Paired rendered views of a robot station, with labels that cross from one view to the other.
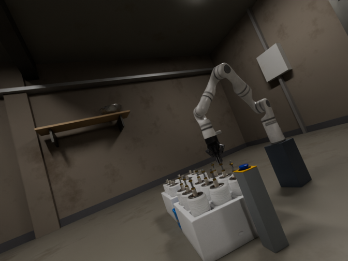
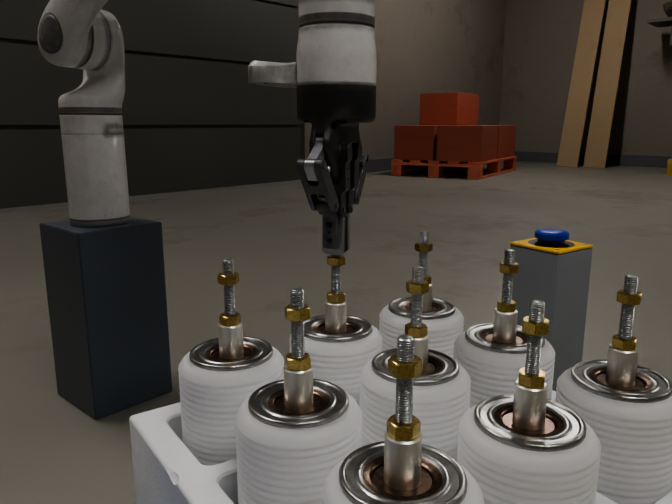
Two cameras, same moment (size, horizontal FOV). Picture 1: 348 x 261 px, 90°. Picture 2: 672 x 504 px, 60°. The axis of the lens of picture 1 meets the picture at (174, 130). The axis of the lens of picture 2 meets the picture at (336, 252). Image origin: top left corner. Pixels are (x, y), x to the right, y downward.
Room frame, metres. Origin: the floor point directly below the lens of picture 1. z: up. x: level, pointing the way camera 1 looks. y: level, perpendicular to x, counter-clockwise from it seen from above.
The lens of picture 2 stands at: (1.24, 0.35, 0.46)
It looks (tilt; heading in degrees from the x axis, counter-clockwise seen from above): 12 degrees down; 250
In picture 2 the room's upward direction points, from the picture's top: straight up
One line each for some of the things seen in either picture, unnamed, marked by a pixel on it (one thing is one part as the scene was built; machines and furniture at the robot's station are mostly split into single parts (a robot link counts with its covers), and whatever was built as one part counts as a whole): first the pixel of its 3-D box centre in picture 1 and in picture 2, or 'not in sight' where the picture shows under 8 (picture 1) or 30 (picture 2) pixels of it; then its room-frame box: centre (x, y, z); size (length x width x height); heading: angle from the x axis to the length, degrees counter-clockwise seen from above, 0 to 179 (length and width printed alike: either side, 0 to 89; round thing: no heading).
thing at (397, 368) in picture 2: not in sight; (405, 365); (1.10, 0.07, 0.32); 0.02 x 0.02 x 0.01; 35
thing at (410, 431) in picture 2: not in sight; (403, 426); (1.10, 0.07, 0.29); 0.02 x 0.02 x 0.01; 35
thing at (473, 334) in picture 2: (216, 186); (504, 338); (0.90, -0.11, 0.25); 0.08 x 0.08 x 0.01
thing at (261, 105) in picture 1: (264, 111); (87, 65); (1.28, -0.67, 0.54); 0.09 x 0.09 x 0.17; 40
